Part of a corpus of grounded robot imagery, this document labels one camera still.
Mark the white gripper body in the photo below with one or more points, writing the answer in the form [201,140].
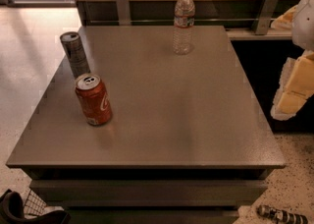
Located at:
[304,25]

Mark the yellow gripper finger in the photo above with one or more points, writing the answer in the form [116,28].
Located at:
[296,86]
[284,21]

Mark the clear plastic water bottle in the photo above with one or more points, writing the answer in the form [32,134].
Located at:
[183,24]

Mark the red coke can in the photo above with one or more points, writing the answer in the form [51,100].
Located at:
[93,98]

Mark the tall silver energy drink can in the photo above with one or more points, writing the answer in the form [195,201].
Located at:
[75,53]

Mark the grey cabinet with drawers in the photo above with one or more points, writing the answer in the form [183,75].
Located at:
[187,143]

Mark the black office chair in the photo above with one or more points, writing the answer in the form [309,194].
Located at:
[12,212]

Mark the right metal wall bracket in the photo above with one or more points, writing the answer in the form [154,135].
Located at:
[261,24]

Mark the metal wall bracket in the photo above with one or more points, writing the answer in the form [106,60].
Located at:
[261,24]
[124,12]

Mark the left metal wall bracket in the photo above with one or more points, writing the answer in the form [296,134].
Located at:
[124,12]

